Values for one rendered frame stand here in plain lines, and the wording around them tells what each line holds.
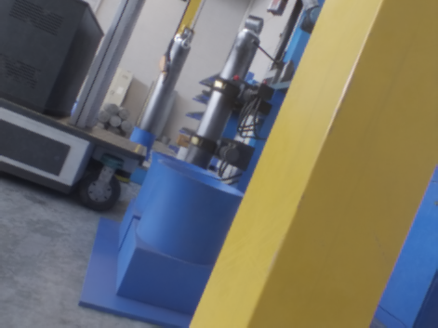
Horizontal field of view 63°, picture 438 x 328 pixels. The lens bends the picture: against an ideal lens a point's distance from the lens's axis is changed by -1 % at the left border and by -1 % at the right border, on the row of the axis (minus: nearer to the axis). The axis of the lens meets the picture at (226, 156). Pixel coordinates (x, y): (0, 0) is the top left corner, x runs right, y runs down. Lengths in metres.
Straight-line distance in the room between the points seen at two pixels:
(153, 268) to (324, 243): 0.66
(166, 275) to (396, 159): 0.73
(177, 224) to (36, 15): 1.15
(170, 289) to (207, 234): 0.18
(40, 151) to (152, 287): 0.86
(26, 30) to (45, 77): 0.21
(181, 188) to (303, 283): 0.62
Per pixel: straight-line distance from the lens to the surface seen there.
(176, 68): 4.30
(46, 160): 1.68
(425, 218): 2.03
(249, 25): 3.23
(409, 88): 0.48
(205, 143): 2.77
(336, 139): 0.42
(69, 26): 1.78
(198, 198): 0.99
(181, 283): 1.06
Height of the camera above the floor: 0.46
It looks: level
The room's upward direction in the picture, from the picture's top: 23 degrees clockwise
